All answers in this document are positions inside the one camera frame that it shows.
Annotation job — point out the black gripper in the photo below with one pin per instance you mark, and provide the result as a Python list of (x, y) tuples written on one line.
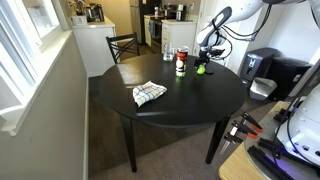
[(204, 55)]

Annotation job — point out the green tennis ball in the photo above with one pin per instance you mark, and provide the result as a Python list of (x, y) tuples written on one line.
[(201, 70)]

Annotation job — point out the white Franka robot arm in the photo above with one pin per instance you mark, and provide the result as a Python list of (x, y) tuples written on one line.
[(300, 126)]

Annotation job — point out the white counter container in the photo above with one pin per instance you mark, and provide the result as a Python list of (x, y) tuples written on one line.
[(79, 20)]

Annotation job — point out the black round lid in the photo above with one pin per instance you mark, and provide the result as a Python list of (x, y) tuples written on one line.
[(210, 71)]

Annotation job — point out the clear glass cup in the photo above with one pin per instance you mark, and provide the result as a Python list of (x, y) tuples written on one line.
[(168, 53)]

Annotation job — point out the white cabinet with stove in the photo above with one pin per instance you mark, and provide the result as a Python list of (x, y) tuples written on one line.
[(176, 35)]

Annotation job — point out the round black table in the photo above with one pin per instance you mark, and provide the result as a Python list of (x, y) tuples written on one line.
[(186, 100)]

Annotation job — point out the black trash can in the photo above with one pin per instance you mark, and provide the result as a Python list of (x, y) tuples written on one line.
[(256, 65)]

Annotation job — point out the checkered dish cloth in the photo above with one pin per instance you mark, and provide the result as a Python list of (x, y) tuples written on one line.
[(148, 92)]

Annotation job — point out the small white bin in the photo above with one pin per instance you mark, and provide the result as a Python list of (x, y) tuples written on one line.
[(262, 88)]

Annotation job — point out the black clamp with silver tip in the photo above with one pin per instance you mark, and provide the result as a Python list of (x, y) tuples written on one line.
[(231, 140)]

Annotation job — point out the black coffee machine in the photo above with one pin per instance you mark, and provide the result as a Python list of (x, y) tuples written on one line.
[(290, 76)]

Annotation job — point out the wooden robot stand top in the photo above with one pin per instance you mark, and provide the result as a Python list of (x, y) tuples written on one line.
[(236, 165)]

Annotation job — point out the white kitchen counter cabinet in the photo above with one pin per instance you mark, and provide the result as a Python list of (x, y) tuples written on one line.
[(95, 46)]

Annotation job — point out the black coffee maker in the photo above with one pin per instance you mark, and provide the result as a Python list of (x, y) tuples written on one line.
[(99, 12)]

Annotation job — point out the silver kettle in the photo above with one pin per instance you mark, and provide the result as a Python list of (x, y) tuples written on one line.
[(90, 14)]

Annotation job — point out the white framed window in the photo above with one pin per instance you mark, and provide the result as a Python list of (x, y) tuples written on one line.
[(20, 50)]

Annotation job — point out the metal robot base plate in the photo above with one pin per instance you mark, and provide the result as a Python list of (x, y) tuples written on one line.
[(266, 156)]

